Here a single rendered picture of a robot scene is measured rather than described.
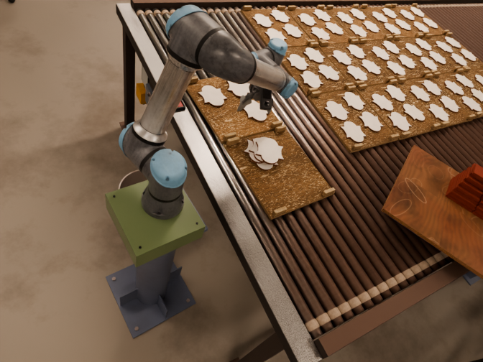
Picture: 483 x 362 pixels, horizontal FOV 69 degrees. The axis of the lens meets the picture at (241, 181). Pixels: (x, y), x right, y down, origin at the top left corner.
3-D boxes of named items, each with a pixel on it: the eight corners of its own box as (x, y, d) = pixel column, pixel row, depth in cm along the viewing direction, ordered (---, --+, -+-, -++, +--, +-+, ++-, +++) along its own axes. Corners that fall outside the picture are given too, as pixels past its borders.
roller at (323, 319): (320, 335, 123) (326, 332, 119) (142, 15, 209) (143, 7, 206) (330, 329, 125) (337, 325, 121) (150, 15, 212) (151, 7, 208)
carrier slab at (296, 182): (270, 220, 140) (271, 218, 139) (222, 145, 158) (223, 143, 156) (333, 195, 157) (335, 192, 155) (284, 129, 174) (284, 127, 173)
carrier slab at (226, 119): (221, 144, 158) (222, 141, 157) (182, 84, 175) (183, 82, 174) (282, 128, 174) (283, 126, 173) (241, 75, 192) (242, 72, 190)
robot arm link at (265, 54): (264, 68, 124) (284, 60, 130) (243, 49, 127) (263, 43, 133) (257, 86, 130) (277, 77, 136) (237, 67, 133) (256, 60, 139)
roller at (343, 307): (341, 323, 127) (348, 319, 123) (159, 14, 214) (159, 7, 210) (351, 317, 129) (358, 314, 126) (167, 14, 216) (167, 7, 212)
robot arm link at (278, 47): (264, 39, 132) (278, 34, 137) (255, 63, 140) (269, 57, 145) (279, 51, 130) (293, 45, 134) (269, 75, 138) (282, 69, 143)
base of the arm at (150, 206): (155, 226, 122) (158, 212, 114) (133, 194, 127) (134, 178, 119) (191, 207, 130) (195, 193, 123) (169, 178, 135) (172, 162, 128)
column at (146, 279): (133, 338, 187) (134, 279, 119) (105, 277, 201) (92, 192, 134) (195, 303, 205) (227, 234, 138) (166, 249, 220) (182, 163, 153)
